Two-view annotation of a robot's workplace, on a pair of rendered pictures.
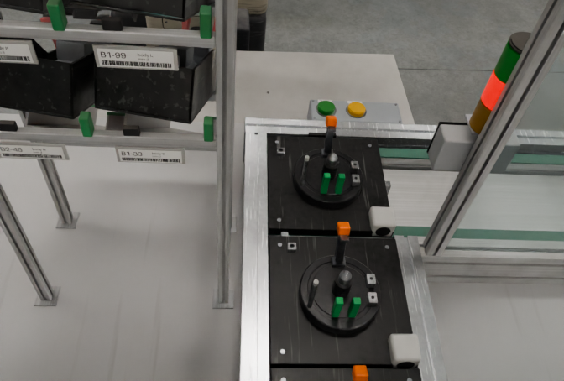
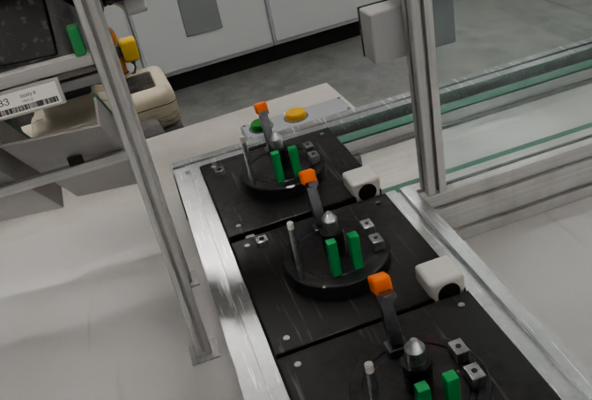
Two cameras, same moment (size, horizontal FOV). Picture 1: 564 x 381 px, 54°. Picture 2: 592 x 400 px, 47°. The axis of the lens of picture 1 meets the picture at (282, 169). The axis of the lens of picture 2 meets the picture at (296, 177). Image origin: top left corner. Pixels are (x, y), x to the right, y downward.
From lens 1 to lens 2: 40 cm
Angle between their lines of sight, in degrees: 20
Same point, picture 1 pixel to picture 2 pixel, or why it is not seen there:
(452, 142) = (378, 13)
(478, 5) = not seen: hidden behind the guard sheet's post
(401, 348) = (433, 272)
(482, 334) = (543, 265)
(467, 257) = (478, 181)
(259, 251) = (225, 262)
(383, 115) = (328, 110)
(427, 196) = (411, 161)
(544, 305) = not seen: outside the picture
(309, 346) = (319, 320)
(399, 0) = not seen: hidden behind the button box
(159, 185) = (90, 277)
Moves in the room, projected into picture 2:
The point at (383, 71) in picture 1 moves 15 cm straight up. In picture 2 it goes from (321, 98) to (310, 38)
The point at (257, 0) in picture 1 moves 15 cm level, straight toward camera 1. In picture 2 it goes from (165, 107) to (171, 127)
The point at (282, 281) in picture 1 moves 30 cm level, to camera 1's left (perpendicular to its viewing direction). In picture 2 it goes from (262, 276) to (35, 333)
